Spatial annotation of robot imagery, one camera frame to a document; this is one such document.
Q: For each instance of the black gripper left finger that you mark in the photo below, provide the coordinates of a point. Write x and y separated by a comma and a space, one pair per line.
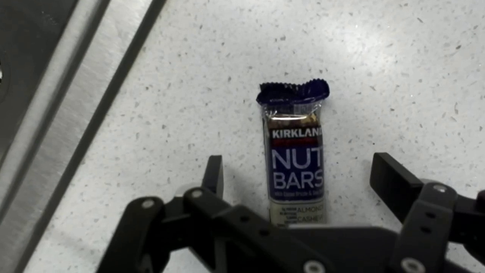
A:
152, 232

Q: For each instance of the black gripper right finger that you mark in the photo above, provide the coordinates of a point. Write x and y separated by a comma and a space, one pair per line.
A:
425, 222

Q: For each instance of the dark nut bar snack packet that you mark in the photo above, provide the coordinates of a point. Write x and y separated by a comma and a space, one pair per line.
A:
296, 167

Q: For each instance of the stainless steel double sink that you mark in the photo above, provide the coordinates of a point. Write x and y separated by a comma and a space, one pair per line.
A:
46, 126

